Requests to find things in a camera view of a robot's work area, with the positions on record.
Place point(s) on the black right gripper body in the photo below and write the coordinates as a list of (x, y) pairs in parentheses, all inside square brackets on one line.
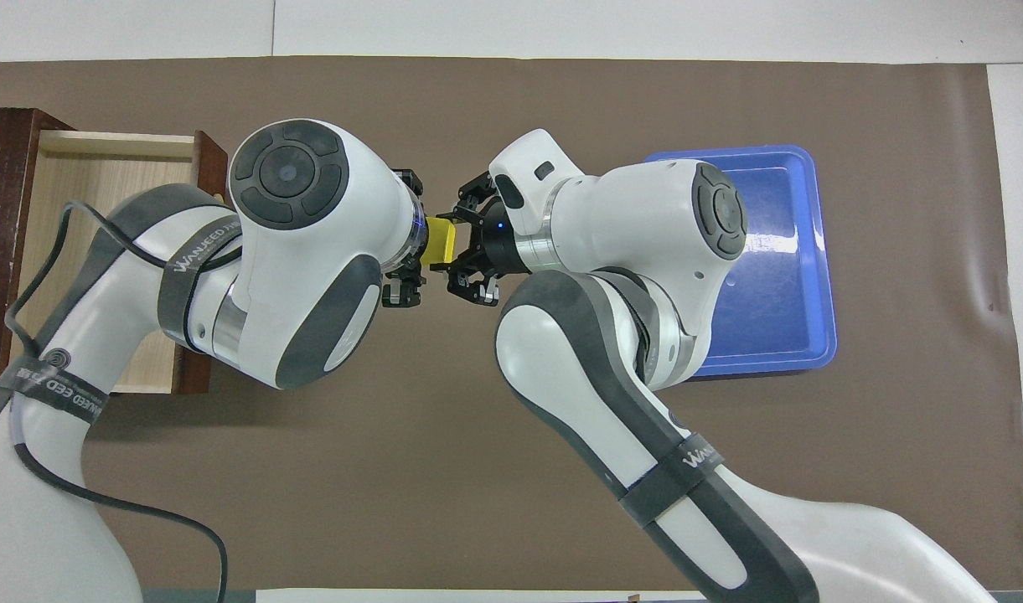
[(498, 243)]

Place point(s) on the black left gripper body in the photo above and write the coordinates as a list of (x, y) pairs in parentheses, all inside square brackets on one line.
[(423, 209)]

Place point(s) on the yellow cube block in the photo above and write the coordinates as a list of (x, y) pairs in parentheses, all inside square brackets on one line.
[(440, 243)]

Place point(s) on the wooden drawer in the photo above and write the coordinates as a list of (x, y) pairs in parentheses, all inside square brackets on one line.
[(100, 172)]

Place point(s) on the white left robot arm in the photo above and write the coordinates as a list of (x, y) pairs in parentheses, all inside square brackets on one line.
[(310, 251)]

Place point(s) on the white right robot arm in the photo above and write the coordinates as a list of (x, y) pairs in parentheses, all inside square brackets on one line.
[(612, 226)]

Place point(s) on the brown table mat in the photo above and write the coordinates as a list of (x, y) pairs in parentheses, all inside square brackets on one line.
[(394, 469)]

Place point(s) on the blue plastic tray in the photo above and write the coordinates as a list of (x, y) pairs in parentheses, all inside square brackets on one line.
[(779, 276)]

